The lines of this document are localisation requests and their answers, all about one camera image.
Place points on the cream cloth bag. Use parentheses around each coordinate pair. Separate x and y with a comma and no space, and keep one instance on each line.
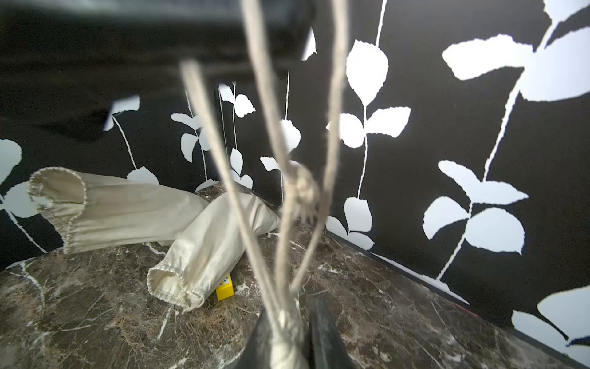
(286,344)
(92,212)
(200,258)

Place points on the beige bag drawstring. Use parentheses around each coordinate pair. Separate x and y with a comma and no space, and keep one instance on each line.
(302,196)

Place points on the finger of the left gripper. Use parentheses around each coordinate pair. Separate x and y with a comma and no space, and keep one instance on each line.
(51,36)

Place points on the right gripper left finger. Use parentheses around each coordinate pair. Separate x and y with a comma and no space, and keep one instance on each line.
(256,354)

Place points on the yellow die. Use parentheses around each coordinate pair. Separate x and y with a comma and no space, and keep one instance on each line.
(225,290)

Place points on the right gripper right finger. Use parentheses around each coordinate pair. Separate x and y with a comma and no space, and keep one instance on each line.
(327,349)

